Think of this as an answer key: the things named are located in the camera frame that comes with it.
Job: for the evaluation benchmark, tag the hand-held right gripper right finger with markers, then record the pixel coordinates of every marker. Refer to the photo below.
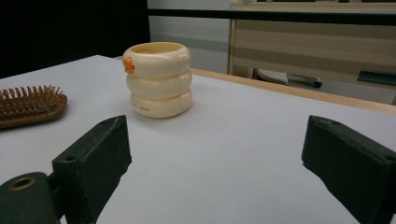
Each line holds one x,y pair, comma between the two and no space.
351,165

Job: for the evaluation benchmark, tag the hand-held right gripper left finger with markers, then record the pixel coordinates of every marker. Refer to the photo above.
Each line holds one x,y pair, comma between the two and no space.
93,155

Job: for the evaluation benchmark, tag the wooden bristle hairbrush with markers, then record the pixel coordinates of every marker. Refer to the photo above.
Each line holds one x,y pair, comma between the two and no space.
28,107

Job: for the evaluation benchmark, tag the cream ringed cup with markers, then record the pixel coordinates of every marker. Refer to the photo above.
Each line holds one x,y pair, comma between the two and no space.
160,84

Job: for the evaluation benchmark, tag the dark green flat object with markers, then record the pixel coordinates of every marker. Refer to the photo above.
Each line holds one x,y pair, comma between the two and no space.
376,77

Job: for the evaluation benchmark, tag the grey chair base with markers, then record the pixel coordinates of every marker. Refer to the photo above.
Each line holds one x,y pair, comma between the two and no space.
280,77

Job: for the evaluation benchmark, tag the light wooden desk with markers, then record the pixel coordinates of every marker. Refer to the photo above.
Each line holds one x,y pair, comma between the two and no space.
311,46

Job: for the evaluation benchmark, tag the black metal frame bar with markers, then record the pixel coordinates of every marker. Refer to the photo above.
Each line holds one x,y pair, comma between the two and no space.
280,17

